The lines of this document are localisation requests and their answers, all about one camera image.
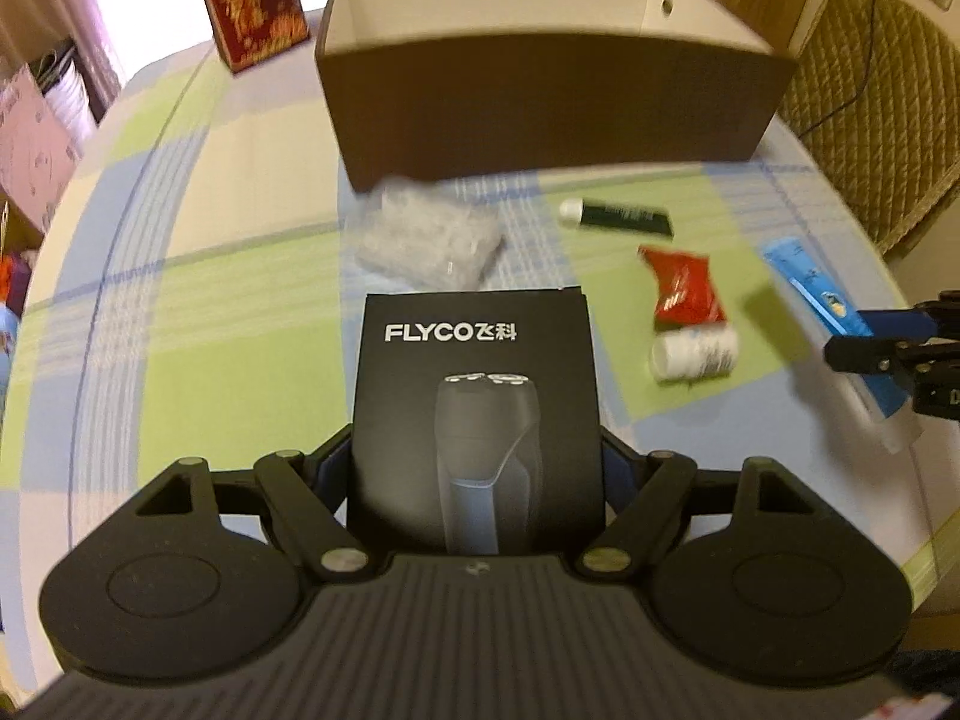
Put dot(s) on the red snack packet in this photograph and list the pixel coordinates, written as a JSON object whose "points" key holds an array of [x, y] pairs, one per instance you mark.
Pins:
{"points": [[686, 285]]}

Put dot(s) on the black tube white cap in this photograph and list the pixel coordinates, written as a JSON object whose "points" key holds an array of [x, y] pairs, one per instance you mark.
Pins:
{"points": [[630, 217]]}

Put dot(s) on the small white bottle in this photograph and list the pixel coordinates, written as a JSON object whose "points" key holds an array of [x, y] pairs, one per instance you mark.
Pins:
{"points": [[694, 356]]}

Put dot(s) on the quilted chair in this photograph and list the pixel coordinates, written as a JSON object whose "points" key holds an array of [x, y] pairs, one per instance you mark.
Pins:
{"points": [[885, 127]]}

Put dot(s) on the clear floss pick bag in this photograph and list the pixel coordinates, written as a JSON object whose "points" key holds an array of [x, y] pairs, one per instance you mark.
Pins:
{"points": [[420, 236]]}

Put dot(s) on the black shaver box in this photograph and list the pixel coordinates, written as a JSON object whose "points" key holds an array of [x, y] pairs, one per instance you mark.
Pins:
{"points": [[465, 390]]}

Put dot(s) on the checked tablecloth covered desktop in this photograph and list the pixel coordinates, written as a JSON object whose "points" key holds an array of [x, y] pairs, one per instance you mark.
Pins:
{"points": [[187, 330]]}

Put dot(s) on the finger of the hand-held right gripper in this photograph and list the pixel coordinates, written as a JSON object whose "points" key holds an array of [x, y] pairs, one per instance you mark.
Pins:
{"points": [[859, 356], [896, 322]]}

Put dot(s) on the brown storage box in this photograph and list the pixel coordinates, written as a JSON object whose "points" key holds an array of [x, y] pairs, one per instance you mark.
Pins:
{"points": [[525, 112]]}

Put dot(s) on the blue tube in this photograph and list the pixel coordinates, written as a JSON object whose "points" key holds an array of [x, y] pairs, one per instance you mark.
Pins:
{"points": [[810, 277]]}

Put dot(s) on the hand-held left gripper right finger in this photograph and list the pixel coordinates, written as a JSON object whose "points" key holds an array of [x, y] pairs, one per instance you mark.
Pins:
{"points": [[619, 469]]}

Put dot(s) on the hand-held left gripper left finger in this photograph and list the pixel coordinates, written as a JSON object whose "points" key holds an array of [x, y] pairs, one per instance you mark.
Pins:
{"points": [[330, 472]]}

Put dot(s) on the red gift bag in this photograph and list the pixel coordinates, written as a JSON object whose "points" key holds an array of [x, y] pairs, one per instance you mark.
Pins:
{"points": [[251, 7]]}

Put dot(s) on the pink cardboard box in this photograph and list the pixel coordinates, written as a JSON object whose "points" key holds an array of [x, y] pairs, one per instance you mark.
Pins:
{"points": [[37, 142]]}

